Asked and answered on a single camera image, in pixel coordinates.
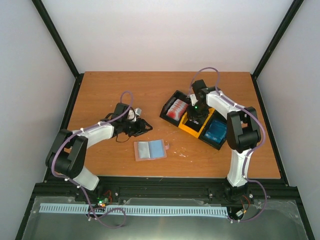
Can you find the black card bin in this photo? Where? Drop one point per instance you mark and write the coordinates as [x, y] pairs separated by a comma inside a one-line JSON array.
[[177, 95], [209, 142]]

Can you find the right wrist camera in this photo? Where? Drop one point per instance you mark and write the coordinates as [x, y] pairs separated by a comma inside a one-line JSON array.
[[193, 99]]

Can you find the black right card bin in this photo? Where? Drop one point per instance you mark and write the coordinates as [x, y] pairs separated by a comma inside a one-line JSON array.
[[209, 142]]

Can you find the black left card bin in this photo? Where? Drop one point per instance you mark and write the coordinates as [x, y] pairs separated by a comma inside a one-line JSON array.
[[177, 95]]

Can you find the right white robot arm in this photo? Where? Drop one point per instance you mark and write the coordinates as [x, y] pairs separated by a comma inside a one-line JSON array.
[[242, 132]]

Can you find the black frame post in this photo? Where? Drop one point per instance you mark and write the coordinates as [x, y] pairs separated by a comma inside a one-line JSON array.
[[279, 33], [47, 20]]

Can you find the red white card stack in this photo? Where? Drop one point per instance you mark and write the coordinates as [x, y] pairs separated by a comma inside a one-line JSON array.
[[176, 111]]

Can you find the blue card stack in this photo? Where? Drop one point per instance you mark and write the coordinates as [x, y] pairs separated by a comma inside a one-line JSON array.
[[216, 132]]

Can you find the right black frame post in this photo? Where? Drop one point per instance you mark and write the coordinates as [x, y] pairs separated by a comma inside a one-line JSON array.
[[279, 33]]

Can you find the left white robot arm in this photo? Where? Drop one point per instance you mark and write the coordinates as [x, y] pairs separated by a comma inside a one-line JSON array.
[[66, 158]]

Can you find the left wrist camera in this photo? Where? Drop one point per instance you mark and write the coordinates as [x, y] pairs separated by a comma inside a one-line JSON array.
[[134, 114]]

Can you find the light blue cable duct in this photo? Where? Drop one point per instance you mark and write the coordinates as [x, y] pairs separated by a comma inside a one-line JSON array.
[[137, 210]]

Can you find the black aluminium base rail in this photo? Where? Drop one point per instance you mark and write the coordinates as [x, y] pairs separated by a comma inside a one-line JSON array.
[[209, 190]]

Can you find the left black frame post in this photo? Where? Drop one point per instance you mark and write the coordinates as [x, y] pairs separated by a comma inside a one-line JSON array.
[[47, 20]]

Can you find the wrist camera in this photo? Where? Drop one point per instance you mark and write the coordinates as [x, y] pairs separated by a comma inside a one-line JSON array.
[[193, 99], [134, 114]]

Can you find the yellow middle card bin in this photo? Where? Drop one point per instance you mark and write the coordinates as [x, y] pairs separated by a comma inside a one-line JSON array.
[[193, 133]]

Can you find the black card stack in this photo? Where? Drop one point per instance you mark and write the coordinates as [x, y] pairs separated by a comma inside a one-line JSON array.
[[195, 124]]

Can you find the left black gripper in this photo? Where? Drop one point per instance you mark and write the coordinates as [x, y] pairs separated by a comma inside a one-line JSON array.
[[141, 126]]

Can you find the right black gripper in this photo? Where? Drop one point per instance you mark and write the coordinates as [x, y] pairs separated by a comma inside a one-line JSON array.
[[191, 114]]

